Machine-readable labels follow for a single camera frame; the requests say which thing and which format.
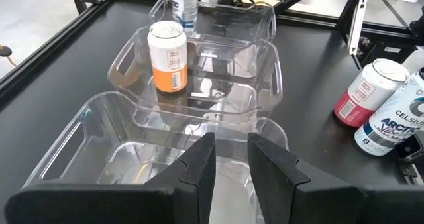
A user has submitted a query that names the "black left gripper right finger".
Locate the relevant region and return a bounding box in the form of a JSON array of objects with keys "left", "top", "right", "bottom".
[{"left": 247, "top": 132, "right": 424, "bottom": 224}]

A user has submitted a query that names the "white and orange soda can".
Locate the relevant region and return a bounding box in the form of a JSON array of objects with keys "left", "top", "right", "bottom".
[{"left": 146, "top": 20, "right": 189, "bottom": 95}]

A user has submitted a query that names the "silver frame bracket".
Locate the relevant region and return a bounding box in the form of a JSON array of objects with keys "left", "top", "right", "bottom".
[{"left": 347, "top": 0, "right": 368, "bottom": 56}]

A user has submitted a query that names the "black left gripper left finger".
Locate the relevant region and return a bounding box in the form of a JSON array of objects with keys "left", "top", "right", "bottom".
[{"left": 5, "top": 132, "right": 217, "bottom": 224}]

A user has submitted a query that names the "black table frame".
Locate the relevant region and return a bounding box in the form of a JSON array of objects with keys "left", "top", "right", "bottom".
[{"left": 0, "top": 0, "right": 424, "bottom": 101}]

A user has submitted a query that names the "white and red soda can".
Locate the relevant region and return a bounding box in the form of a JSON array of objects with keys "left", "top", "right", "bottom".
[{"left": 333, "top": 58, "right": 411, "bottom": 129}]

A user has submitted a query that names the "black table-level camera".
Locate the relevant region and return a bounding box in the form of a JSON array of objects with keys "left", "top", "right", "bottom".
[{"left": 394, "top": 134, "right": 424, "bottom": 187}]

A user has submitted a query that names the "clear plastic bin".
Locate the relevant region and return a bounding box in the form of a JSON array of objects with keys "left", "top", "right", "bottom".
[
  {"left": 148, "top": 0, "right": 278, "bottom": 49},
  {"left": 21, "top": 90, "right": 290, "bottom": 224},
  {"left": 107, "top": 24, "right": 284, "bottom": 127}
]

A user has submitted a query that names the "black frame handle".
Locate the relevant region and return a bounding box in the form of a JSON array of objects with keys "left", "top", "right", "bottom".
[{"left": 73, "top": 0, "right": 101, "bottom": 15}]

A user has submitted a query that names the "Celsius Arctic Vibe can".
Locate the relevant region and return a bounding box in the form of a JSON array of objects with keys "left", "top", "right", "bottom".
[{"left": 353, "top": 66, "right": 424, "bottom": 158}]

